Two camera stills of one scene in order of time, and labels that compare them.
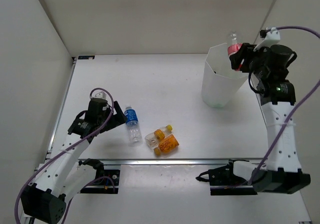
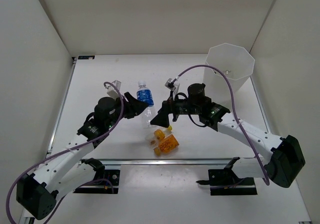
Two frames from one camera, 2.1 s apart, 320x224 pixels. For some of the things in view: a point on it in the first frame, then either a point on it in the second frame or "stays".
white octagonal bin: [221, 83] stays
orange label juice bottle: [166, 144] stays
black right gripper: [245, 54] -> [162, 118]
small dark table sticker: [86, 57] stays
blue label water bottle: [134, 135] -> [144, 94]
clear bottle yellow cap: [152, 139] stays
